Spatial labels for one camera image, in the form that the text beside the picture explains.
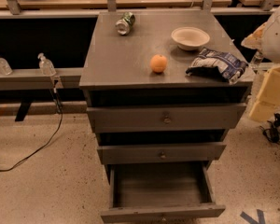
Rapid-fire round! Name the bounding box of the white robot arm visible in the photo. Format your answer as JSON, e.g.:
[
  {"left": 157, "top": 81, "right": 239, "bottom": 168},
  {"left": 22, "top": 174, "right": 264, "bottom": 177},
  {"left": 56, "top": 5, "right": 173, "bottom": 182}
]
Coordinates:
[{"left": 241, "top": 6, "right": 280, "bottom": 122}]

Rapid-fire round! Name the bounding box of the green soda can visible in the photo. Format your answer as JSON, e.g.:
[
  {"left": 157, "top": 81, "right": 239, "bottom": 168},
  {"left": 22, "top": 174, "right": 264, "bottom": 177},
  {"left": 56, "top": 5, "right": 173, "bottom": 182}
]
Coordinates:
[{"left": 116, "top": 12, "right": 135, "bottom": 35}]

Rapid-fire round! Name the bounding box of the orange fruit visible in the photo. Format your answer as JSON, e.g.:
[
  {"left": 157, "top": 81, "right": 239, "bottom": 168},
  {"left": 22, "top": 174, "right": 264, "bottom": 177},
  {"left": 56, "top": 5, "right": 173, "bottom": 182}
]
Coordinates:
[{"left": 150, "top": 54, "right": 167, "bottom": 73}]

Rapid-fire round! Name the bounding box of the clear water bottle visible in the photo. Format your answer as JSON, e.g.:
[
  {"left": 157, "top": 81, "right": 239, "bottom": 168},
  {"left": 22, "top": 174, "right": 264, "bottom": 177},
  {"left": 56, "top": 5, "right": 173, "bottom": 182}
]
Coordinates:
[{"left": 250, "top": 50, "right": 264, "bottom": 69}]

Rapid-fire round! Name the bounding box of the blue white chip bag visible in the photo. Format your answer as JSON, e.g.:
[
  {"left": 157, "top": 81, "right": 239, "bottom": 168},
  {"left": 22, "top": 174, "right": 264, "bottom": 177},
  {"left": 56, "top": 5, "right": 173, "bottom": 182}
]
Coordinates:
[{"left": 186, "top": 48, "right": 248, "bottom": 84}]

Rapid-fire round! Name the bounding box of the grey bottom drawer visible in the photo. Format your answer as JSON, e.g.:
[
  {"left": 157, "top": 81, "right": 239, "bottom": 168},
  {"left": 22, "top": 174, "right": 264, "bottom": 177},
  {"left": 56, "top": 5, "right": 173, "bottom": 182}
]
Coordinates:
[{"left": 101, "top": 161, "right": 225, "bottom": 224}]

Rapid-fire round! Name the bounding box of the clear sanitizer bottle near cabinet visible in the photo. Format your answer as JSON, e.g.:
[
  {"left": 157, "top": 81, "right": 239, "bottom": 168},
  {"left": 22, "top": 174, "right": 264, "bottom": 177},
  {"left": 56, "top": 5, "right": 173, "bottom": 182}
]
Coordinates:
[{"left": 37, "top": 53, "right": 56, "bottom": 77}]

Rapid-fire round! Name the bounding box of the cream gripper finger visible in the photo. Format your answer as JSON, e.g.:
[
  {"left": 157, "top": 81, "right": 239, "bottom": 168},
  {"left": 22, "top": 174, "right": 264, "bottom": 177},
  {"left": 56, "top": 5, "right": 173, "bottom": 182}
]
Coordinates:
[
  {"left": 248, "top": 101, "right": 276, "bottom": 122},
  {"left": 257, "top": 65, "right": 280, "bottom": 106}
]

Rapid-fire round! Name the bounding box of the grey middle drawer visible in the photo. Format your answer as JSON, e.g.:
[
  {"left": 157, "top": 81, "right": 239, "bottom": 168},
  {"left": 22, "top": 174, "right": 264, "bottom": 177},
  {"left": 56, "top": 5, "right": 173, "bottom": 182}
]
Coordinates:
[{"left": 97, "top": 142, "right": 225, "bottom": 164}]

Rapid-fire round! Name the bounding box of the black cable bundle right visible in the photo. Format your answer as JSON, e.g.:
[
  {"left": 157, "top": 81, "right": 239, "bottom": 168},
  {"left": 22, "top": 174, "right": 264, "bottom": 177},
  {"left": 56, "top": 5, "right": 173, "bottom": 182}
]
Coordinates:
[{"left": 259, "top": 112, "right": 280, "bottom": 147}]

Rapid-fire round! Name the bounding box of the grey drawer cabinet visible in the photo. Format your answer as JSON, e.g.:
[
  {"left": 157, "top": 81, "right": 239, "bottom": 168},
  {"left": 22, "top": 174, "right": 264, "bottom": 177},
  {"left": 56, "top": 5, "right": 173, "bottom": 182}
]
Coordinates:
[{"left": 78, "top": 10, "right": 256, "bottom": 185}]

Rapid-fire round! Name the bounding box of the grey drawer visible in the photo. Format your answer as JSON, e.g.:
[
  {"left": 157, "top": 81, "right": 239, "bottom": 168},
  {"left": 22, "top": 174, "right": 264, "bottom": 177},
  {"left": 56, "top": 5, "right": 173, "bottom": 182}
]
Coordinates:
[
  {"left": 87, "top": 103, "right": 245, "bottom": 133},
  {"left": 97, "top": 142, "right": 225, "bottom": 164},
  {"left": 101, "top": 161, "right": 225, "bottom": 224}
]

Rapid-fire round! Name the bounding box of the grey top drawer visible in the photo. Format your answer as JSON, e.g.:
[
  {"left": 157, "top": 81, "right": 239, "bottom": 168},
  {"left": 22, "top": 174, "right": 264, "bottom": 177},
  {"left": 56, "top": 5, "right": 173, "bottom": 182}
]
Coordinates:
[{"left": 87, "top": 103, "right": 245, "bottom": 133}]

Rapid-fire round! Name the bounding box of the white bowl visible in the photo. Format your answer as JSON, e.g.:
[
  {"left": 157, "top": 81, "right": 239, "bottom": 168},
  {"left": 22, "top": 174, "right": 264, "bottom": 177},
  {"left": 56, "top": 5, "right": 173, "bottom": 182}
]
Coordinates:
[{"left": 171, "top": 27, "right": 210, "bottom": 51}]

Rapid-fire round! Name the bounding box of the clear sanitizer bottle far left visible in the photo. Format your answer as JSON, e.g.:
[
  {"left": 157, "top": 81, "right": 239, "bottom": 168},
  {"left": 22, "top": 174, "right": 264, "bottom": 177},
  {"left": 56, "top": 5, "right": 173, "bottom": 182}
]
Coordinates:
[{"left": 0, "top": 57, "right": 12, "bottom": 76}]

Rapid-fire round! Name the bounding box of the black floor cable left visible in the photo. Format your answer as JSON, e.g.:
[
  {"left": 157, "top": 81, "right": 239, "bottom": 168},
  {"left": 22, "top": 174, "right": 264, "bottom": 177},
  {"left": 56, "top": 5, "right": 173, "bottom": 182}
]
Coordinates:
[{"left": 0, "top": 77, "right": 64, "bottom": 174}]

